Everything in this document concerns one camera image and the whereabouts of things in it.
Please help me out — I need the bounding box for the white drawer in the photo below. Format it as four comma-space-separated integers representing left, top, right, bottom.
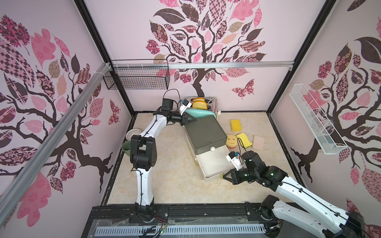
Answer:
195, 146, 235, 180

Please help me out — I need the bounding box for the pink sponge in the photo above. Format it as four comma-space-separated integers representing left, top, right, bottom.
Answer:
252, 135, 265, 151

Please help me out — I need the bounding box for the yellow green sponge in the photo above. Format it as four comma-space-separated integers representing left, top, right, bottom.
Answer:
236, 132, 253, 149

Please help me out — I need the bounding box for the smiley face sponge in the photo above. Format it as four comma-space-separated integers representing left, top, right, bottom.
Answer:
226, 134, 238, 149

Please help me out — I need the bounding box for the three-drawer storage cabinet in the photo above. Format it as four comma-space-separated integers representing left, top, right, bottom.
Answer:
185, 116, 227, 166

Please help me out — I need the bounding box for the yellow square sponge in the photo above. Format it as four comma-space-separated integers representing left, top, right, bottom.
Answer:
230, 120, 242, 131

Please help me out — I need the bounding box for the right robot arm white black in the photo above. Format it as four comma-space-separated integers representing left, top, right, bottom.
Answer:
223, 151, 367, 238

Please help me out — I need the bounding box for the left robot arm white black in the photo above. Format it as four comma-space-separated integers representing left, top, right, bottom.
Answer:
130, 98, 195, 221

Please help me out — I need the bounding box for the toast slice back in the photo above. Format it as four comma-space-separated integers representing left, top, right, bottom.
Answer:
192, 98, 205, 102

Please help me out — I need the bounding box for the yellow toast slice front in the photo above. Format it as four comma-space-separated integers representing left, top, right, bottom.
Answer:
192, 101, 207, 110

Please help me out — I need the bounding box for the white round strainer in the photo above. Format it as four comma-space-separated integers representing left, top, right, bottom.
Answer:
125, 129, 142, 141

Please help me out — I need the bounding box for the mint green toaster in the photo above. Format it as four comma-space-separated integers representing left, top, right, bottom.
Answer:
186, 96, 221, 119

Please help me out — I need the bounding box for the green cup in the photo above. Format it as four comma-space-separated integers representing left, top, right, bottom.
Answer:
122, 141, 131, 156

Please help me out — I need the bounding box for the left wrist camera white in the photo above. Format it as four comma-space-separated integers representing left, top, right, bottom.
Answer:
179, 100, 192, 116

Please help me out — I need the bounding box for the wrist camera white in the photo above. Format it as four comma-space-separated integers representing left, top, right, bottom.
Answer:
179, 100, 192, 116
226, 151, 243, 171

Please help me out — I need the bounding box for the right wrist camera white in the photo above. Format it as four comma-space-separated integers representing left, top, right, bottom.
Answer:
226, 151, 243, 171

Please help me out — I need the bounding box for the aluminium rail back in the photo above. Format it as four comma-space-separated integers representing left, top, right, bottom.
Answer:
113, 60, 294, 69

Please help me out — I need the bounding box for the aluminium rail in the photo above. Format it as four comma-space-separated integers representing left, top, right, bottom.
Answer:
113, 60, 294, 69
1, 62, 111, 226

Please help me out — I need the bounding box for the black wire basket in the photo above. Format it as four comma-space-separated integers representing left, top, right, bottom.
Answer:
103, 59, 170, 90

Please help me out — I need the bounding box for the white cable duct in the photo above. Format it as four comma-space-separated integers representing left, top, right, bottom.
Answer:
93, 224, 266, 238

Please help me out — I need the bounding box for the white wire shelf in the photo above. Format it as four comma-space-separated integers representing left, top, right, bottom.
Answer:
289, 83, 349, 155

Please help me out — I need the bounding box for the black base frame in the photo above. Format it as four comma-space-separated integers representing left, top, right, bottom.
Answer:
81, 202, 286, 238

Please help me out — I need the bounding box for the aluminium rail left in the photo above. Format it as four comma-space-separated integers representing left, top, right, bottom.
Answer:
1, 62, 111, 226

